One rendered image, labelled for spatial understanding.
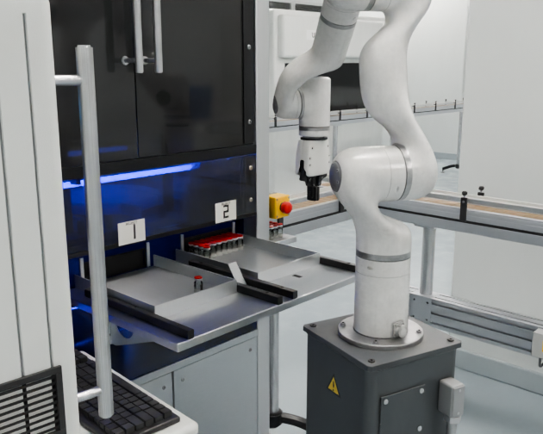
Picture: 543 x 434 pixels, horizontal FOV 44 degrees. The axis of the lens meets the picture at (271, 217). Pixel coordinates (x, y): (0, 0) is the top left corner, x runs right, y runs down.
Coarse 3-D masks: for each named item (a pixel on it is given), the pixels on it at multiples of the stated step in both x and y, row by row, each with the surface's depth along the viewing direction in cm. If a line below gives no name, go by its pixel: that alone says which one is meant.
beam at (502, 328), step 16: (416, 288) 275; (416, 304) 269; (432, 304) 264; (448, 304) 259; (464, 304) 257; (480, 304) 257; (432, 320) 265; (448, 320) 260; (464, 320) 255; (480, 320) 251; (496, 320) 247; (512, 320) 242; (528, 320) 241; (464, 336) 257; (480, 336) 253; (496, 336) 247; (512, 336) 243; (528, 336) 239; (528, 352) 240
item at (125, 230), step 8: (120, 224) 173; (128, 224) 175; (136, 224) 177; (144, 224) 179; (120, 232) 174; (128, 232) 176; (136, 232) 177; (144, 232) 179; (120, 240) 174; (128, 240) 176; (136, 240) 178
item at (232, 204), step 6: (216, 204) 197; (222, 204) 199; (228, 204) 201; (234, 204) 203; (216, 210) 198; (222, 210) 200; (228, 210) 201; (234, 210) 203; (216, 216) 198; (222, 216) 200; (234, 216) 204; (216, 222) 198
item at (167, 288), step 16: (128, 272) 187; (144, 272) 187; (160, 272) 187; (176, 272) 187; (192, 272) 182; (208, 272) 177; (80, 288) 174; (112, 288) 164; (128, 288) 174; (144, 288) 174; (160, 288) 174; (176, 288) 174; (192, 288) 174; (208, 288) 164; (224, 288) 168; (144, 304) 155; (160, 304) 153; (176, 304) 157; (192, 304) 161
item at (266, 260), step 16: (256, 240) 212; (176, 256) 199; (192, 256) 194; (224, 256) 203; (240, 256) 203; (256, 256) 203; (272, 256) 203; (288, 256) 203; (304, 256) 199; (256, 272) 177; (272, 272) 181; (288, 272) 186
